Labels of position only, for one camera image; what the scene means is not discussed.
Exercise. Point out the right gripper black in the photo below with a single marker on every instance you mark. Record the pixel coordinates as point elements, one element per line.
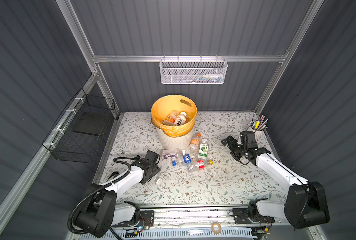
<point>231,145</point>

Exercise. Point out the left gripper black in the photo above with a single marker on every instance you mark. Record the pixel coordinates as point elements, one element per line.
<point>155,169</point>

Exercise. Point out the orange label small bottle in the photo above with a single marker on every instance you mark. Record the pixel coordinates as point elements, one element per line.
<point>170,119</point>

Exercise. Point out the orange milk tea bottle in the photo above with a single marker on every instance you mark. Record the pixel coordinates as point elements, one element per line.
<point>180,119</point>

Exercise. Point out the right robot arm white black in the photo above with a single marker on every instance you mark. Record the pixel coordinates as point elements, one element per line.
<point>306,203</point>

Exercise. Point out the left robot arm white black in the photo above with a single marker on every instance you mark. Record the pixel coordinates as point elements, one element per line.
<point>98,211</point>

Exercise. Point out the white bin with yellow bag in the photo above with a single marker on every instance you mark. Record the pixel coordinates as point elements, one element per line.
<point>174,137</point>

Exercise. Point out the purple grape label bottle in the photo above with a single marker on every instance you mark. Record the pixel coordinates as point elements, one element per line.
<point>170,154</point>

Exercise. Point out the white pen holder cup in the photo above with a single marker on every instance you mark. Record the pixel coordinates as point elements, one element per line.
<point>260,124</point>

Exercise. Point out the pepsi blue label bottle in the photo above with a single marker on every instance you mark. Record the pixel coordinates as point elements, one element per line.
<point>186,157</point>

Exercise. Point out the green lime label bottle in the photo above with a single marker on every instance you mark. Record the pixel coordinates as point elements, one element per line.
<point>203,149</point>

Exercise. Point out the orange cap clear bottle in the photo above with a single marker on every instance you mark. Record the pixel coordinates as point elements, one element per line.
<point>195,142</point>

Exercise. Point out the red label yellow cap bottle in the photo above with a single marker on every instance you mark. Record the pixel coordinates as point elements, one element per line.
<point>198,165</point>

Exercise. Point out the white spray bottle in basket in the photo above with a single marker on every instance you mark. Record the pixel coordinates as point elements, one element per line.
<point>214,77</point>

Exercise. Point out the tape roll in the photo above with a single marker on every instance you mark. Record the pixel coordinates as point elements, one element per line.
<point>216,228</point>

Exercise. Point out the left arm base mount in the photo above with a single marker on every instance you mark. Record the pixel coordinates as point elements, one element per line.
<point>142,219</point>

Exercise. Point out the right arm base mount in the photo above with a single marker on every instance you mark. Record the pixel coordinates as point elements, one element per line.
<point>250,216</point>

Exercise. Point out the black wire side basket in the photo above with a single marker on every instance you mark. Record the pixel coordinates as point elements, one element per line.
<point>83,134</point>

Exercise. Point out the white wire wall basket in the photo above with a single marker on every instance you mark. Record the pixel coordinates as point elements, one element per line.
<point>189,71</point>

